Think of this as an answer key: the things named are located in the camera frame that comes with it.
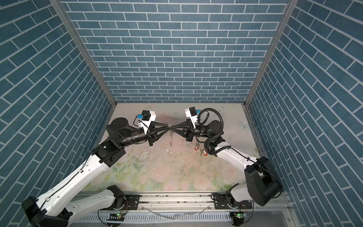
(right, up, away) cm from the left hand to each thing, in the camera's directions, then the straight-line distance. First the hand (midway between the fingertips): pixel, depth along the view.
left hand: (167, 128), depth 61 cm
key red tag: (+20, -19, +32) cm, 42 cm away
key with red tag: (+16, -16, +35) cm, 41 cm away
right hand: (+1, -1, +2) cm, 2 cm away
